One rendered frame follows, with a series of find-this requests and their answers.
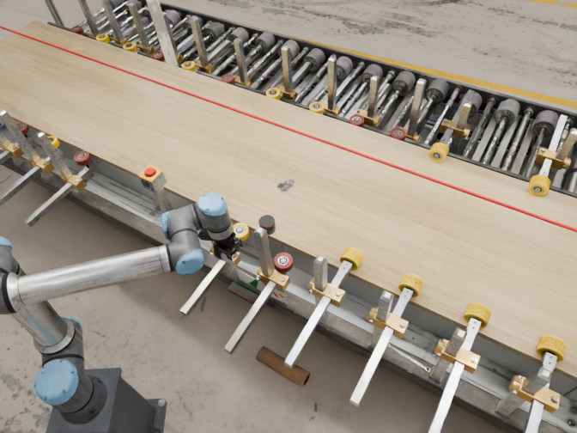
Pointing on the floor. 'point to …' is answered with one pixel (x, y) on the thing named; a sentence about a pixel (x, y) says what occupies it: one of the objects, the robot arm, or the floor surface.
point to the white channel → (162, 32)
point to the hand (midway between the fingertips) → (226, 258)
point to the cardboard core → (282, 366)
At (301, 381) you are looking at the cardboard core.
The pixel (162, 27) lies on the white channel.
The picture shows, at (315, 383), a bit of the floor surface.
